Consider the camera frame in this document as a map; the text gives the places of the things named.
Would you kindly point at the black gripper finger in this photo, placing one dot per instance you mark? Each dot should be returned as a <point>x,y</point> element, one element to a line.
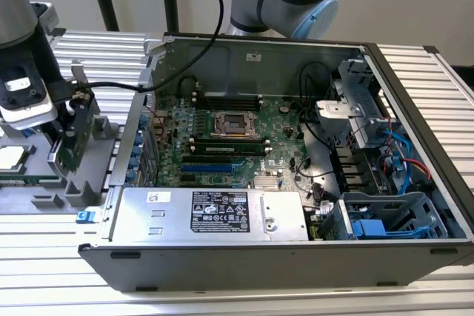
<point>66,127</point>
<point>84,116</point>

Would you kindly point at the black table corner cap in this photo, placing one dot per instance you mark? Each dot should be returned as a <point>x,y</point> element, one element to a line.
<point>59,32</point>
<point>431,49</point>

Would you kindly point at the grey parts rack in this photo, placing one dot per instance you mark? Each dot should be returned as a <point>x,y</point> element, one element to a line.
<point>40,162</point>

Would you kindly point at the blue slot clip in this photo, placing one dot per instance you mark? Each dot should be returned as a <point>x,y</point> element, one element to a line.
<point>133,165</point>
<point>130,177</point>
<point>138,139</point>
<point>136,152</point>

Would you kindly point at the silver CPU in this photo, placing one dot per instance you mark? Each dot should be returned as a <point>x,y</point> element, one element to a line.
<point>11,158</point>

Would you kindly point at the green RAM stick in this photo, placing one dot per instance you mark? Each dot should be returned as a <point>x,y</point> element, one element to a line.
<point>26,177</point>

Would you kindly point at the small blue table clamp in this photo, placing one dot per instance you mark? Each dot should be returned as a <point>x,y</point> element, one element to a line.
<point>86,217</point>

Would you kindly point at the short black expansion slot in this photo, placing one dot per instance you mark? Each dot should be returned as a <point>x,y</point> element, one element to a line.
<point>194,178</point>

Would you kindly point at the long black expansion slot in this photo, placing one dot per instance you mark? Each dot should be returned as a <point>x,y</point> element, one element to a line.
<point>205,159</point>

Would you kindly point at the blue expansion slot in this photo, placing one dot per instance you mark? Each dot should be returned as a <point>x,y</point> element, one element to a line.
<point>203,169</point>

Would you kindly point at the silver power supply unit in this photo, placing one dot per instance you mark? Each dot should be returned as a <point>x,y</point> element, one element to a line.
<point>177,220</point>

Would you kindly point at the RAM stick with white label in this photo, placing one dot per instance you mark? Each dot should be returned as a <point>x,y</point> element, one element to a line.
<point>222,150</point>

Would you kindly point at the CPU socket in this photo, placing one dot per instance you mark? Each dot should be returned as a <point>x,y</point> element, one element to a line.
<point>234,123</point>

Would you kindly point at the green motherboard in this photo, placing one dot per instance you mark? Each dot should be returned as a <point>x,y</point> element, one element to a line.
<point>274,134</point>

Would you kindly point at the silver chipset heatsink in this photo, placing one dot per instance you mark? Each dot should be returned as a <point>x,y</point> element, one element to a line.
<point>266,183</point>

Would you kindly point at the round coin battery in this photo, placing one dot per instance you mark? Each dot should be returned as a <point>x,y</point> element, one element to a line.
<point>284,109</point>

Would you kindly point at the grey open PC case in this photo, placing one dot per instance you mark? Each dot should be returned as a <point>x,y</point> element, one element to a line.
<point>259,268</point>

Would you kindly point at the grey disk bay cage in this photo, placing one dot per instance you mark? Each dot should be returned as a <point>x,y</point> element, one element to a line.
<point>333,223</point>

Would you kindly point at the blue disk bay carrier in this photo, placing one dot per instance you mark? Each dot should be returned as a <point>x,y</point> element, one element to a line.
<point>368,229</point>

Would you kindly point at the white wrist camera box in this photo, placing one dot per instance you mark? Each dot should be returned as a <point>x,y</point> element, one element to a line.
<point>26,118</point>
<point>48,18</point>

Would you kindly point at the silver metal drive bracket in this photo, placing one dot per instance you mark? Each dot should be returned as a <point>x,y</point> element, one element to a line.
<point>337,110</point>

